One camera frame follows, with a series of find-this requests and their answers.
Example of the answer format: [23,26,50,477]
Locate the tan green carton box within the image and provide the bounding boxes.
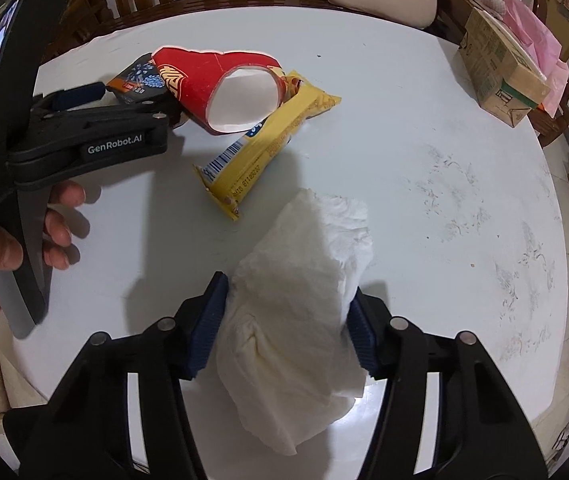
[458,6,551,127]

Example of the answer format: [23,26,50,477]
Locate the pink plastic bag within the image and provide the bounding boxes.
[501,0,569,119]

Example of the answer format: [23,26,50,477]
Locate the red paper cup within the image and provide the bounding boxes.
[152,46,288,135]

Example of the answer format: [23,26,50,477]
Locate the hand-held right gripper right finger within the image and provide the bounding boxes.
[347,285,548,480]

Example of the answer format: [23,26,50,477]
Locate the person's left hand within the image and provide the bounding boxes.
[0,180,88,321]

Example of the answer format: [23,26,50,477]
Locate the white top wooden coffee table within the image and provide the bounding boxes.
[0,2,569,466]

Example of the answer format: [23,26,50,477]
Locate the dark snack packet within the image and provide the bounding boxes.
[106,52,170,106]

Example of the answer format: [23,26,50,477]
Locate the yellow snack wrapper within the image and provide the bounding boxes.
[193,70,342,222]

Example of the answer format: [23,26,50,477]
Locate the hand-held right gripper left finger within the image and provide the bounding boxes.
[4,271,229,480]

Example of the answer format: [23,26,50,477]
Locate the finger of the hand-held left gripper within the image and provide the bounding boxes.
[32,81,110,113]
[39,100,183,129]

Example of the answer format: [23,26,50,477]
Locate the white tissue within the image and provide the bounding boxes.
[216,187,376,456]

